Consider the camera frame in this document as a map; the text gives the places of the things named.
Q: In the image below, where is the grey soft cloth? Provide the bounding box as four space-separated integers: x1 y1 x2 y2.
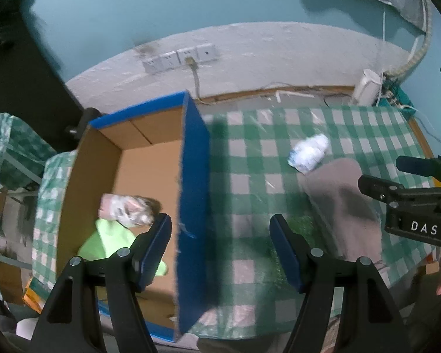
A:
300 157 388 269

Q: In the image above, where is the pink patterned soft pack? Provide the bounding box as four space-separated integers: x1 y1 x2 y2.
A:
98 193 161 228

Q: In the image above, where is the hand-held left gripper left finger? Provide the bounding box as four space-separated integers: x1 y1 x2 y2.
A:
31 212 173 353

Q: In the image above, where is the dark green glitter cloth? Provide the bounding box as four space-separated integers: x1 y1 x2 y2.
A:
270 215 327 290

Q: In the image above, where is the white electric kettle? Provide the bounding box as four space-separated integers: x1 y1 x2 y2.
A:
353 69 383 106

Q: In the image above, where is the plug with grey cable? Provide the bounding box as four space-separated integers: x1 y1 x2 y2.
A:
186 58 203 100

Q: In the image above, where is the green checkered tablecloth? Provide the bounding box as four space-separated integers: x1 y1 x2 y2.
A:
32 105 436 341

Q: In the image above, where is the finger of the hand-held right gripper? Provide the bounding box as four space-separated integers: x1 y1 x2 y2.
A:
396 155 441 178
358 174 409 204

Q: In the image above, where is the blue-edged cardboard box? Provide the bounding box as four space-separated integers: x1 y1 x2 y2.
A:
55 90 211 343

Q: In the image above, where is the green checkered plastic table cover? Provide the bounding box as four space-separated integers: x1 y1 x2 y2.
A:
0 113 57 300

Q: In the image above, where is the light green cloth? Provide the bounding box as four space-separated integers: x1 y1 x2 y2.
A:
77 218 169 276

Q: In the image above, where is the orange snack packet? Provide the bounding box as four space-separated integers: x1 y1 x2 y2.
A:
23 277 48 315

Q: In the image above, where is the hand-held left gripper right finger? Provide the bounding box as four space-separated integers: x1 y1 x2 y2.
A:
269 213 412 353

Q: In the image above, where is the beige corrugated hose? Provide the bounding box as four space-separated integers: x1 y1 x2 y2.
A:
384 0 432 78

